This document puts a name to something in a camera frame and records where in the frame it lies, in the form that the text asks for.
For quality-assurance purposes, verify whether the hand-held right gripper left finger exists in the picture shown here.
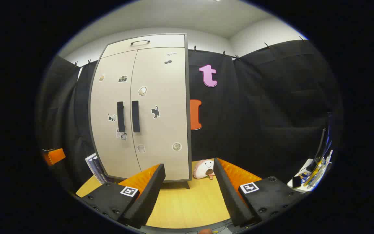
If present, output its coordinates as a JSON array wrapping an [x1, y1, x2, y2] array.
[[81, 163, 166, 229]]

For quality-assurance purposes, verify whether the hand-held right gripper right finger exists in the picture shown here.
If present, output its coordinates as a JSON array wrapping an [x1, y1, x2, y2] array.
[[213, 158, 304, 228]]

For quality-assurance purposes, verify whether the beige double-door shoe cabinet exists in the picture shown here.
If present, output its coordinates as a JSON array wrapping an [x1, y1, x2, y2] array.
[[88, 33, 192, 189]]

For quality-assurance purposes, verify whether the cabinet door with camera sticker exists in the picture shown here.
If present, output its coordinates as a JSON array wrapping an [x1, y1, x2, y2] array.
[[90, 50, 142, 180]]

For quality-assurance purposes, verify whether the cabinet door with black cat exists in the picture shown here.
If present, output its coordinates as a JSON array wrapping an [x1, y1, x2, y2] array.
[[130, 47, 189, 181]]

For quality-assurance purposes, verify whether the white book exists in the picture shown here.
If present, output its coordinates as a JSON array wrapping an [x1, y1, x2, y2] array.
[[85, 153, 99, 182]]

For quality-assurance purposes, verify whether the pink and white plush toy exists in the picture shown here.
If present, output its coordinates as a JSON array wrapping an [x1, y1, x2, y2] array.
[[193, 159, 215, 180]]

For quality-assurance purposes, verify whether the grey-blue book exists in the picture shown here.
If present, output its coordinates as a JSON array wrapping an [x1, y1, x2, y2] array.
[[90, 155, 105, 184]]

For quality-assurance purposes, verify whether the navy book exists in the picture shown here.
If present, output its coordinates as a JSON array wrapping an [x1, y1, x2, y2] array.
[[94, 158, 110, 183]]

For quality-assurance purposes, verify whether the black backdrop cloth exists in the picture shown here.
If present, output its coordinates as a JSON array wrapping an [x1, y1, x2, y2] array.
[[36, 39, 342, 195]]

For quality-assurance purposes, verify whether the yellow bottle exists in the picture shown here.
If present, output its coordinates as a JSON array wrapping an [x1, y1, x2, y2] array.
[[305, 161, 322, 187]]

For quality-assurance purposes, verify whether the black monitor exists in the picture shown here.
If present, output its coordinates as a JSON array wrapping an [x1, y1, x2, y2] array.
[[314, 128, 326, 171]]

